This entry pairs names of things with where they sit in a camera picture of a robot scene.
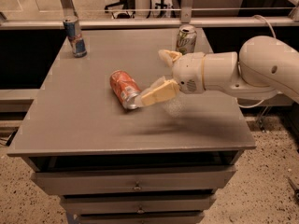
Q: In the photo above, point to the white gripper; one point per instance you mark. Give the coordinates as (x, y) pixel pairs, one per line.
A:
(188, 72)

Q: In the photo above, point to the orange coke can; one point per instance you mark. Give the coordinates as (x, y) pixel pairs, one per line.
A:
(125, 88)

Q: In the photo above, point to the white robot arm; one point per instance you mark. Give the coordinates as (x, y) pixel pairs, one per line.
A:
(264, 67)

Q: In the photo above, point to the green white soda can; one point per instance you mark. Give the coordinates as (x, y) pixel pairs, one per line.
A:
(186, 39)

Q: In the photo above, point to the blue red bull can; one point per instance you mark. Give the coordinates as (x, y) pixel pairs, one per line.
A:
(74, 35)

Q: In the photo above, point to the grey drawer cabinet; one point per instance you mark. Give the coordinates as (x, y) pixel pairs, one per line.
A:
(76, 123)

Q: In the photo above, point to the top grey drawer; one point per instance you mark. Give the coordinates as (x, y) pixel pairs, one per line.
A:
(138, 180)

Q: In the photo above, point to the grey drawer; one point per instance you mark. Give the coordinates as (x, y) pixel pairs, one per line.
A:
(138, 180)
(138, 204)
(156, 218)

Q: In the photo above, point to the metal railing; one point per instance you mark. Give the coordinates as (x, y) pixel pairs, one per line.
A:
(49, 14)

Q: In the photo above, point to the bottom grey drawer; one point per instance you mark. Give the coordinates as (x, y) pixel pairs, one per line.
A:
(156, 218)

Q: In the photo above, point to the middle grey drawer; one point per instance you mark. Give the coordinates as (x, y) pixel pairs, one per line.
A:
(138, 204)

